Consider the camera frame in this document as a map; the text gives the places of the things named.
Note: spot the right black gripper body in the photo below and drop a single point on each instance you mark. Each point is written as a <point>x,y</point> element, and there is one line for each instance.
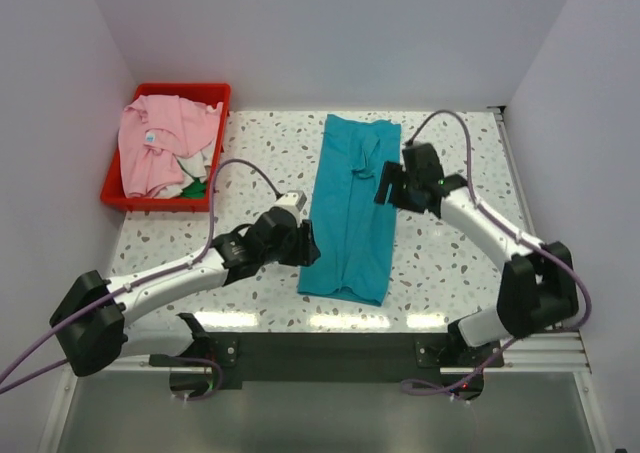
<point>410,200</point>

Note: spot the teal t shirt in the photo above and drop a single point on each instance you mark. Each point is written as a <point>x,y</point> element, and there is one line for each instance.
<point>355,235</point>

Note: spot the aluminium frame rail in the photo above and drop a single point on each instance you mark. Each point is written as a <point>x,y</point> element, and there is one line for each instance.
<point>544,353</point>

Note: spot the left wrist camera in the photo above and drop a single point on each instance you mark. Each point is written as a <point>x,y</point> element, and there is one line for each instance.
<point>293,202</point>

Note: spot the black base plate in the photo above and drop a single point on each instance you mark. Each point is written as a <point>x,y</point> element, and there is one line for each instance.
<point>234,359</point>

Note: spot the pink t shirt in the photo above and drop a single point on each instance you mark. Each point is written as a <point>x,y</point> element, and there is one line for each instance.
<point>154,131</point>

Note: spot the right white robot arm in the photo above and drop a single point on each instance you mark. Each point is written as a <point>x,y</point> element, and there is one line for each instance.
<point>537,288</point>

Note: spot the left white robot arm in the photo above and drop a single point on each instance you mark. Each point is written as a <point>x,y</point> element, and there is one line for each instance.
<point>89,323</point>

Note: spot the green t shirt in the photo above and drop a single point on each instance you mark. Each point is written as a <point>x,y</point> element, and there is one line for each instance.
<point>196,190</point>

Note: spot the white t shirt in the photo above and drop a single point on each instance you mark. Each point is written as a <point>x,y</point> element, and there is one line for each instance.
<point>196,167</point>

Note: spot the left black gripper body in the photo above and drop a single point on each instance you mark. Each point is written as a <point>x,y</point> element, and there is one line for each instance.
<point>287,253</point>

